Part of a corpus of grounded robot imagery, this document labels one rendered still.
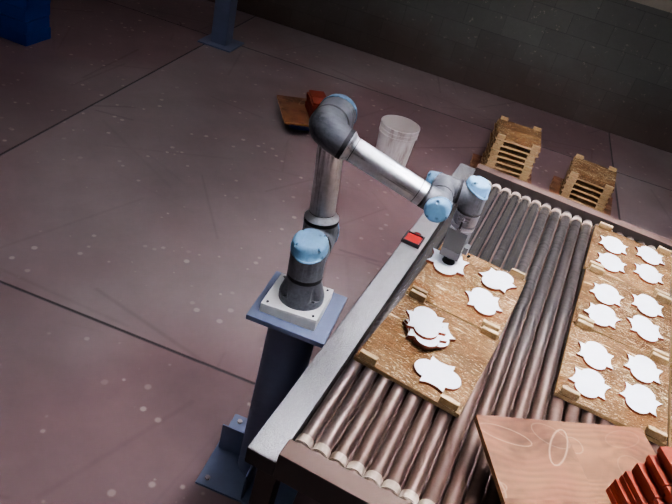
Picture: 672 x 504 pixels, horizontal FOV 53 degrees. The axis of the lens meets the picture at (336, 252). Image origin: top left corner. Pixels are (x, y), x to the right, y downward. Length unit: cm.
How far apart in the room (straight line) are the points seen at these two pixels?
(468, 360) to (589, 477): 53
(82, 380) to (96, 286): 63
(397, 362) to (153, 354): 148
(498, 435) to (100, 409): 175
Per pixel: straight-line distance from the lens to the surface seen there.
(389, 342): 211
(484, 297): 244
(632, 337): 265
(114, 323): 337
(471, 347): 222
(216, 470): 283
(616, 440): 203
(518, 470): 180
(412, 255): 257
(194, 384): 312
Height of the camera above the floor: 230
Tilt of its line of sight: 34 degrees down
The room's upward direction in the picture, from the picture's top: 16 degrees clockwise
